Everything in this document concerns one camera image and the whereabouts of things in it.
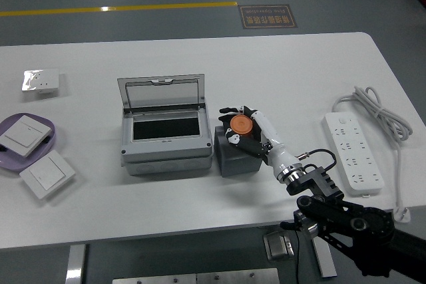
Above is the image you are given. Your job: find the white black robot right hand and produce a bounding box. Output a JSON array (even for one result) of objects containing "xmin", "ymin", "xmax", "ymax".
[{"xmin": 218, "ymin": 104, "xmax": 303, "ymax": 181}]

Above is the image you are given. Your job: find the metal base plate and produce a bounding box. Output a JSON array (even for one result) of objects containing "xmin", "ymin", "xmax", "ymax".
[
  {"xmin": 112, "ymin": 273, "xmax": 198, "ymax": 284},
  {"xmin": 196, "ymin": 267, "xmax": 280, "ymax": 284}
]

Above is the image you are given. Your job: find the yellow floor tape line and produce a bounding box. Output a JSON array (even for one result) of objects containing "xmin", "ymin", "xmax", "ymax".
[{"xmin": 0, "ymin": 1, "xmax": 238, "ymax": 17}]

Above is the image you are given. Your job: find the white table leg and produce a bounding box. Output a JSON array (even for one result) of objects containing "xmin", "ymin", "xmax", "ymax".
[
  {"xmin": 312, "ymin": 235, "xmax": 337, "ymax": 278},
  {"xmin": 65, "ymin": 243, "xmax": 87, "ymax": 284}
]

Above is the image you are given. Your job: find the white wall socket in wrap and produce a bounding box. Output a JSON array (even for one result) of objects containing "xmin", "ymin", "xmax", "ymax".
[{"xmin": 21, "ymin": 68, "xmax": 60, "ymax": 94}]

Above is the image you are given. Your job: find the brown floor sign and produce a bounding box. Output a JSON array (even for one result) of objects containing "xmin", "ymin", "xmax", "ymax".
[{"xmin": 238, "ymin": 4, "xmax": 298, "ymax": 30}]

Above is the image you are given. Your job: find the purple tray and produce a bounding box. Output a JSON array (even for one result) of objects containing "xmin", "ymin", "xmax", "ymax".
[{"xmin": 0, "ymin": 113, "xmax": 57, "ymax": 174}]

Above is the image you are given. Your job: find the white power strip cord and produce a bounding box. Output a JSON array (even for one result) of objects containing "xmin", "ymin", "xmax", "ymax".
[{"xmin": 331, "ymin": 86, "xmax": 413, "ymax": 224}]

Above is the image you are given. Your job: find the thin black cable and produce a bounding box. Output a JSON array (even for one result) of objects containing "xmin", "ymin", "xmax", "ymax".
[{"xmin": 294, "ymin": 230, "xmax": 301, "ymax": 284}]

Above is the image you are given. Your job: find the metal floor socket box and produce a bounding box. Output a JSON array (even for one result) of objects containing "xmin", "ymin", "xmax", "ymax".
[{"xmin": 262, "ymin": 230, "xmax": 296, "ymax": 261}]

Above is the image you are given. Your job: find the grey junction box clear lid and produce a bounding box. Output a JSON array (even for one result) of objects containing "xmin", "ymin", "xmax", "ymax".
[{"xmin": 116, "ymin": 73, "xmax": 214, "ymax": 177}]

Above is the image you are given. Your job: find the white wall switch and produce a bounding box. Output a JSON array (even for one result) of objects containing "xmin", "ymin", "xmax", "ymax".
[
  {"xmin": 0, "ymin": 114, "xmax": 55, "ymax": 158},
  {"xmin": 19, "ymin": 150, "xmax": 77, "ymax": 200}
]

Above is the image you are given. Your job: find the orange cylinder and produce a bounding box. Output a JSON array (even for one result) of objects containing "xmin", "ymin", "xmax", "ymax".
[{"xmin": 231, "ymin": 114, "xmax": 255, "ymax": 138}]

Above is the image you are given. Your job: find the white power strip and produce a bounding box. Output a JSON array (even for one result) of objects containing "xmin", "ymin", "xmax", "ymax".
[{"xmin": 321, "ymin": 112, "xmax": 385, "ymax": 198}]

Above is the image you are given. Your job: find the grey cube with round hole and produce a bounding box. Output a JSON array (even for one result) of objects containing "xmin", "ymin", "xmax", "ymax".
[{"xmin": 214, "ymin": 125, "xmax": 264, "ymax": 178}]

